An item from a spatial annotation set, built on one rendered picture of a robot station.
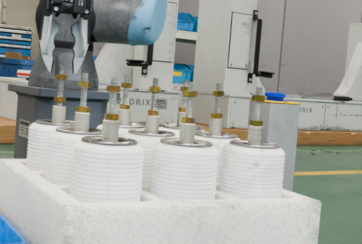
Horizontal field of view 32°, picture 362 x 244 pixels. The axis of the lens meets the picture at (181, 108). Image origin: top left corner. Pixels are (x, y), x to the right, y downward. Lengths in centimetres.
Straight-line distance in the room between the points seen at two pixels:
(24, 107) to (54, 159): 45
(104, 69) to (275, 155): 233
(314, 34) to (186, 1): 271
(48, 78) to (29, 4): 598
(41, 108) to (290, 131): 50
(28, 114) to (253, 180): 59
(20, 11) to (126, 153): 648
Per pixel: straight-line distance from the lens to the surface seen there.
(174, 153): 88
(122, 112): 112
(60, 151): 95
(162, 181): 89
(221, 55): 356
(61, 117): 108
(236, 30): 356
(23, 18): 729
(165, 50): 328
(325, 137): 389
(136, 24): 131
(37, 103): 134
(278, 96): 122
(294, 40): 780
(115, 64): 325
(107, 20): 133
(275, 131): 120
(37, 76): 137
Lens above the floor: 35
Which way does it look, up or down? 3 degrees down
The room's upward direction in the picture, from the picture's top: 5 degrees clockwise
